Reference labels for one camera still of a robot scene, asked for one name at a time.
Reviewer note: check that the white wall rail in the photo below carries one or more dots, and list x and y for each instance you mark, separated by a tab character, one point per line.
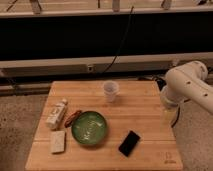
44	67

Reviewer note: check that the white plastic bottle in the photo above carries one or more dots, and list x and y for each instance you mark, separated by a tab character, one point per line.
56	115

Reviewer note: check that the black eraser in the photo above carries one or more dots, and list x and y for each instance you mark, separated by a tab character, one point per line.
129	143

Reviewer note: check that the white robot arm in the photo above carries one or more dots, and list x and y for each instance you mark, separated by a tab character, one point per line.
186	81

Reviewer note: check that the red brown marker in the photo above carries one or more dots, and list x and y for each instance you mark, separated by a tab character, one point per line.
71	118

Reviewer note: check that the green bowl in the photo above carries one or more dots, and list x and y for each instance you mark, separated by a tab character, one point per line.
90	128

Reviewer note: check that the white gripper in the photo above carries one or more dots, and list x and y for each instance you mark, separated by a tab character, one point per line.
169	116

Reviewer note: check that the white rectangular sponge block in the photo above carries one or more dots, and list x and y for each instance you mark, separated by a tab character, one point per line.
57	141

